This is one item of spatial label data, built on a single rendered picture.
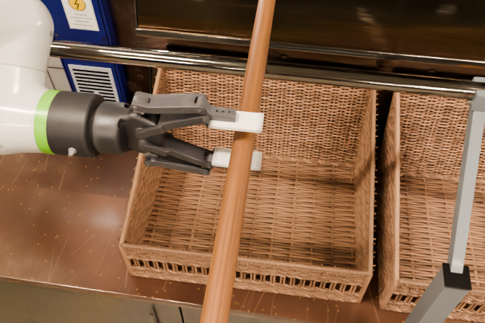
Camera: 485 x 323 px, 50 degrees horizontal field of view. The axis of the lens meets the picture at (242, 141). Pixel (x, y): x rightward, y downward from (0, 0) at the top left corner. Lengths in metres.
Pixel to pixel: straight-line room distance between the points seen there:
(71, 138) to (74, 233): 0.69
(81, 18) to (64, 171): 0.44
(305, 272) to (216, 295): 0.58
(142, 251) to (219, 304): 0.61
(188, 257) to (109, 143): 0.50
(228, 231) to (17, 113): 0.33
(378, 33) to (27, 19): 0.78
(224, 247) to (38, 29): 0.40
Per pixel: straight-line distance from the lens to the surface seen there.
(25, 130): 0.76
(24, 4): 0.79
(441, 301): 0.98
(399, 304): 1.26
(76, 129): 0.72
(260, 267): 1.14
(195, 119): 0.68
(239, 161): 0.68
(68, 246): 1.39
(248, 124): 0.68
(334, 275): 1.16
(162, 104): 0.68
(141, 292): 1.29
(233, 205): 0.64
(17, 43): 0.78
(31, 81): 0.78
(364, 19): 1.24
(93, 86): 1.51
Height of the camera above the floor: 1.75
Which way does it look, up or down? 51 degrees down
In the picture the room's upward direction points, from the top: straight up
